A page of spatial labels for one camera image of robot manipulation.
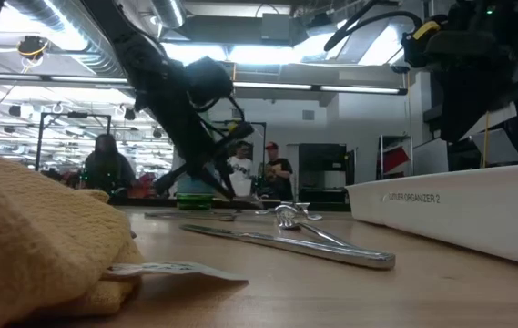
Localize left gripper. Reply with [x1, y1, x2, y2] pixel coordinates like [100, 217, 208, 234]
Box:
[135, 56, 256, 202]

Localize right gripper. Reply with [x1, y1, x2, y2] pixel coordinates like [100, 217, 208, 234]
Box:
[401, 15, 517, 143]

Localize silver table knife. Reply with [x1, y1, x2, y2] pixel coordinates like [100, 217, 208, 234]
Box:
[178, 223, 397, 271]

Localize green glass water bottle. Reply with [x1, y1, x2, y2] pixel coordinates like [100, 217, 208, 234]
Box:
[175, 171, 217, 211]

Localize person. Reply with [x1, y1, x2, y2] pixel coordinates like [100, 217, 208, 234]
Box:
[226, 139, 256, 198]
[83, 133, 137, 195]
[260, 140, 295, 201]

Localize white board panel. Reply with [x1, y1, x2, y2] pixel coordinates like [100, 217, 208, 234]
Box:
[411, 135, 450, 177]

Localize red and white panel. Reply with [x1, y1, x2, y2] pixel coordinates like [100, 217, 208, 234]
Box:
[378, 133, 413, 180]

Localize white paper tag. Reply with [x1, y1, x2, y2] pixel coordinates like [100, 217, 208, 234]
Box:
[106, 261, 250, 282]

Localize silver fork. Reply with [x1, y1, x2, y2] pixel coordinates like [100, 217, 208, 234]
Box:
[274, 203, 360, 250]

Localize white cutlery organizer tray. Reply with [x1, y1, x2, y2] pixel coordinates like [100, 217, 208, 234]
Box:
[344, 161, 518, 272]

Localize black monitor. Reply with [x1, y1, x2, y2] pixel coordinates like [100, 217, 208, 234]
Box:
[298, 142, 349, 173]

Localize long LED light bar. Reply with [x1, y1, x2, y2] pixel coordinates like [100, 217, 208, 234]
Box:
[0, 71, 409, 96]

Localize yellow cloth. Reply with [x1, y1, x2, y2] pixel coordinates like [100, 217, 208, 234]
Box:
[0, 145, 144, 328]

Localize grey ceiling air unit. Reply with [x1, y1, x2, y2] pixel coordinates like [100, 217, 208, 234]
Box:
[260, 12, 297, 46]

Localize round black ceiling device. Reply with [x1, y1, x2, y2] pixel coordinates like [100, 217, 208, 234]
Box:
[15, 35, 50, 61]

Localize black rig frame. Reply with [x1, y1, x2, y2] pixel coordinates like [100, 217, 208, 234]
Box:
[36, 111, 113, 174]

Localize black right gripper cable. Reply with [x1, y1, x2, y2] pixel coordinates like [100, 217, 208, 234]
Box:
[323, 0, 424, 52]

